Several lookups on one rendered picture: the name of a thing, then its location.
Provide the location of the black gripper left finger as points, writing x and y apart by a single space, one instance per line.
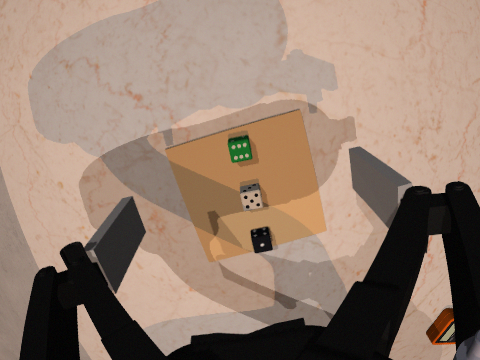
50 334

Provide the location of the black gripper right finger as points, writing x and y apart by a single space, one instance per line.
374 308

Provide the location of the white die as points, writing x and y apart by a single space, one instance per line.
251 197

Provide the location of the green die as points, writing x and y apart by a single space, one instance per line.
239 148

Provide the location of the tan flat mat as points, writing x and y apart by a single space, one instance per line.
282 166

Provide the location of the orange digital multimeter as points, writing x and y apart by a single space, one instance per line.
442 331

